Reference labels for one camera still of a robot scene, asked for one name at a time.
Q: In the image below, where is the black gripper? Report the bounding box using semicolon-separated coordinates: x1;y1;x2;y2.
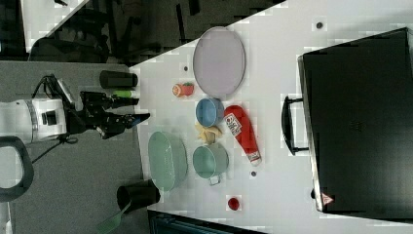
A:
66;92;150;139

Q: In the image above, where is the red ketchup bottle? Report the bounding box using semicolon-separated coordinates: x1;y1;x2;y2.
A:
224;105;262;167

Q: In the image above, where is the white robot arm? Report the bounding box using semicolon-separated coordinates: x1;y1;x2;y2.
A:
1;92;150;143

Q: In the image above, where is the green oval strainer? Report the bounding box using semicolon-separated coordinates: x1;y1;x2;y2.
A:
148;132;188;192

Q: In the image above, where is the orange slice toy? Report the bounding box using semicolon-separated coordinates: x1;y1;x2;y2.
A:
172;84;183;98

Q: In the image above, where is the red strawberry toy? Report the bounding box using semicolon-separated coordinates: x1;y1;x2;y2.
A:
182;82;194;97

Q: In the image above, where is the blue bowl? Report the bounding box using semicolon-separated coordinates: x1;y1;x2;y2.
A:
196;98;224;127

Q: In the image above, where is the peeled banana toy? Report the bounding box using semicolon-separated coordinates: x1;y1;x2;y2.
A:
195;123;222;144

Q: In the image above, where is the green mug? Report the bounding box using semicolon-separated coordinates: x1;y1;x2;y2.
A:
193;143;229;186

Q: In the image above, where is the grey round plate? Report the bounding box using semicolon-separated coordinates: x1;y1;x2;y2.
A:
193;26;245;98

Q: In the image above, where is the green spatula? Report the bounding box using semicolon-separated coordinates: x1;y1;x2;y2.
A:
96;203;131;234

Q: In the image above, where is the small red fruit toy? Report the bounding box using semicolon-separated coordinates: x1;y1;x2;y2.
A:
228;197;240;211

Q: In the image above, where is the black chair armrest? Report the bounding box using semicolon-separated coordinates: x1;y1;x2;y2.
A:
0;136;34;202

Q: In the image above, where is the black toaster oven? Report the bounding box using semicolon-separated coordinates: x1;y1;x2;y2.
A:
297;27;413;223

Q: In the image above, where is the black cylinder post upper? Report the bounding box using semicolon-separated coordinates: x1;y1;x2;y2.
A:
99;70;138;89

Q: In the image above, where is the black cylinder post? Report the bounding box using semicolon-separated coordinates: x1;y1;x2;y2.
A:
99;70;138;89
117;179;161;214

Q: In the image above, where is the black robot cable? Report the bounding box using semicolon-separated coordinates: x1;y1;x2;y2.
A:
30;74;79;165

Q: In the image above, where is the black cylinder post lower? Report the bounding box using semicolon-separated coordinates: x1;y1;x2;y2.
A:
117;179;161;214

